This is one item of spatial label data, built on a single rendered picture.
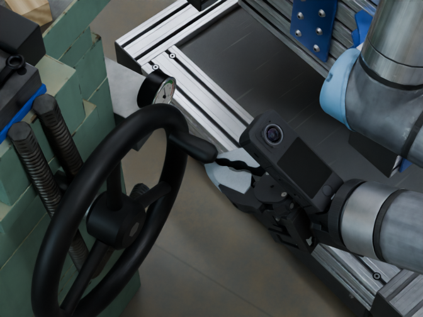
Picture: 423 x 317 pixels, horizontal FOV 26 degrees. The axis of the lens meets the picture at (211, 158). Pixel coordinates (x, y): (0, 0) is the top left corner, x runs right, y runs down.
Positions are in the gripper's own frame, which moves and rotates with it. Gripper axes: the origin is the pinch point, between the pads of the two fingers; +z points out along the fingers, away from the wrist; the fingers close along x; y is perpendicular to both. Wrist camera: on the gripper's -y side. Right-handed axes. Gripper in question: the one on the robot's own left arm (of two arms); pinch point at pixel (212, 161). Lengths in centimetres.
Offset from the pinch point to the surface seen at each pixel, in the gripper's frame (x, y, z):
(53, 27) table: 1.4, -16.5, 18.2
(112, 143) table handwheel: -9.4, -13.2, -1.1
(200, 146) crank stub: -0.6, -3.4, -0.6
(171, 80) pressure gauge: 15.1, 6.3, 24.6
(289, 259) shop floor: 28, 74, 43
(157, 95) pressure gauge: 11.2, 5.3, 23.5
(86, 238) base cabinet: -4.4, 26.3, 40.7
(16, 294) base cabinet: -19.8, 18.5, 35.2
